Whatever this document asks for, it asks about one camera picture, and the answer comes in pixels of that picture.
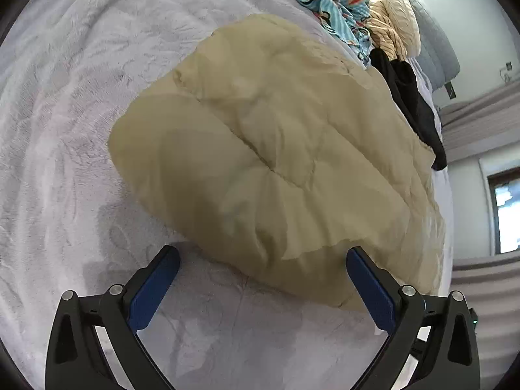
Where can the grey quilted headboard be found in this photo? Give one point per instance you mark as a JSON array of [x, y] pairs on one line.
[[436, 48]]

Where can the black garment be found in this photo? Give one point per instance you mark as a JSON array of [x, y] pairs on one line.
[[410, 93]]

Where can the grey pleated curtain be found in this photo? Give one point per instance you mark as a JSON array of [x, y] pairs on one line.
[[491, 288], [479, 122]]

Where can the cream round pillow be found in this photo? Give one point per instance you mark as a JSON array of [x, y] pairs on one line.
[[402, 16]]

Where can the beige puffer jacket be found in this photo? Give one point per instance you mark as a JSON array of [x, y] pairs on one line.
[[276, 158]]

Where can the dark framed window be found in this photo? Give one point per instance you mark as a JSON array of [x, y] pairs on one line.
[[505, 211]]

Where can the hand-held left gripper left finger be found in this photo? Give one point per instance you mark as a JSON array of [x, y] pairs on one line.
[[156, 282]]

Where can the black wall plate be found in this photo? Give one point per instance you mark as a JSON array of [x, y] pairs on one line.
[[450, 91]]

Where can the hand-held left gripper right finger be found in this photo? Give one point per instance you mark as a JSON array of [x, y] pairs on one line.
[[371, 288]]

